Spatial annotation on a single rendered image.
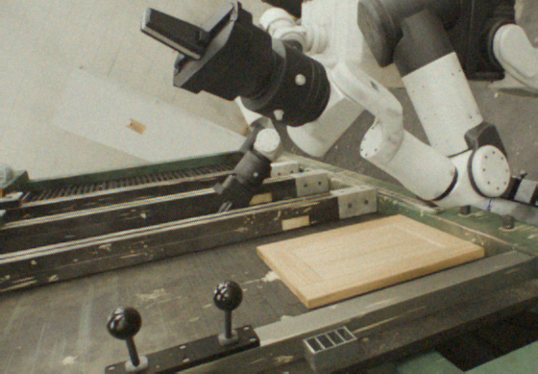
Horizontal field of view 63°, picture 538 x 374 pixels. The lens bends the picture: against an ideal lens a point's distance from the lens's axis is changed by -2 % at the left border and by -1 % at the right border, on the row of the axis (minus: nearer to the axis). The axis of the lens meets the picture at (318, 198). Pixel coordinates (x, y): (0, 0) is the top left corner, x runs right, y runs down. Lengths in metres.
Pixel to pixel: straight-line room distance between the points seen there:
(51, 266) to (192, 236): 0.31
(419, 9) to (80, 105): 4.22
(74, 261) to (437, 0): 0.92
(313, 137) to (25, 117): 5.77
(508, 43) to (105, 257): 1.03
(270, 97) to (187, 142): 4.29
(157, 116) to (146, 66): 1.47
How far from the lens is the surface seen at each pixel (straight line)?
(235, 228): 1.16
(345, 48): 0.83
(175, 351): 0.66
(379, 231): 1.11
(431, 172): 0.65
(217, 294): 0.55
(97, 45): 6.09
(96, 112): 4.72
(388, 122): 0.59
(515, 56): 1.11
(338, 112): 0.57
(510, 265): 0.87
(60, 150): 6.26
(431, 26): 0.72
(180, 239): 1.14
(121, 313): 0.55
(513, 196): 1.19
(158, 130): 4.74
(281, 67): 0.50
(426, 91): 0.71
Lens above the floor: 1.64
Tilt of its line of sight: 27 degrees down
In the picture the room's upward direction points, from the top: 68 degrees counter-clockwise
